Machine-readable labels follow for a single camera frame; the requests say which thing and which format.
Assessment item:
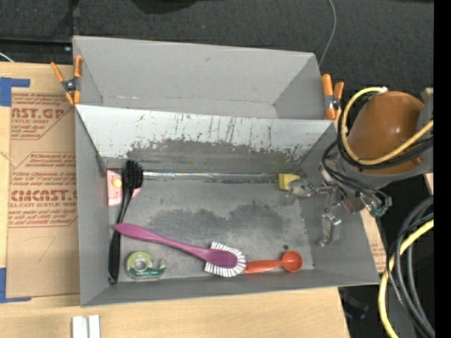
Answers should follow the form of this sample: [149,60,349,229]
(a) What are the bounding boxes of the brown cardboard board, red print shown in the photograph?
[0,61,388,299]

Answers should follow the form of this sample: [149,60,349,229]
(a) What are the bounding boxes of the green tape dispenser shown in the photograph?
[124,250,167,282]

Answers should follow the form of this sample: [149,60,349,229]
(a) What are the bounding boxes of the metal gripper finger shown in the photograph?
[287,180,336,199]
[318,212,343,248]

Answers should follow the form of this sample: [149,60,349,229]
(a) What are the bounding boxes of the grey metal bin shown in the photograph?
[72,35,381,308]

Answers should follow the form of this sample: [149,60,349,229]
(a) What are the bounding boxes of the yellow block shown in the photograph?
[278,173,302,192]

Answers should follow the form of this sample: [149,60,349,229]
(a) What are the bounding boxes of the purple dish brush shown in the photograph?
[112,223,247,278]

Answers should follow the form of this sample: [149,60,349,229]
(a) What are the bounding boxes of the orange-red measuring spoon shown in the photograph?
[242,250,304,275]

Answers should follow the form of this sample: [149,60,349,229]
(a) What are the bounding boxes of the pink sponge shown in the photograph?
[106,169,142,208]

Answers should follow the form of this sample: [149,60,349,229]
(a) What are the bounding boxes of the black brush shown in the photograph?
[107,159,144,285]

